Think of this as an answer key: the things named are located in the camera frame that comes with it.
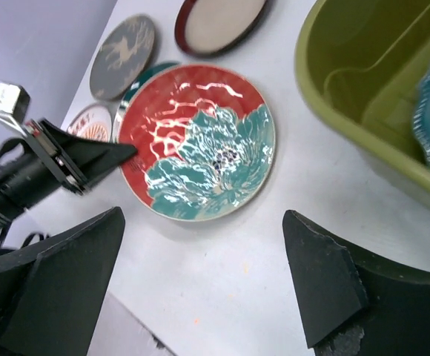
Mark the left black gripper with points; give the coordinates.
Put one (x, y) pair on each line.
(46, 158)

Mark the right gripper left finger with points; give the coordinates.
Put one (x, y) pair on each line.
(51, 292)

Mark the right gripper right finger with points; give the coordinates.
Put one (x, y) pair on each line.
(351, 300)

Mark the orange sunburst plate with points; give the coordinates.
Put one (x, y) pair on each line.
(94, 122)

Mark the white plate green rim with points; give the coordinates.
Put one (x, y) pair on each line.
(139, 81)

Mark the grey deer plate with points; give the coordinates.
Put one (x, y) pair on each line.
(122, 56)

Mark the red teal floral plate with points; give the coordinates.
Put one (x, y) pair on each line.
(206, 141)

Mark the dark red beige plate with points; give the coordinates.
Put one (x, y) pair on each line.
(205, 29)

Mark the olive green plastic bin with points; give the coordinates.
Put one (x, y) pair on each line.
(359, 65)

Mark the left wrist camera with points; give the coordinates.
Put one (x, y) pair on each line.
(14, 103)

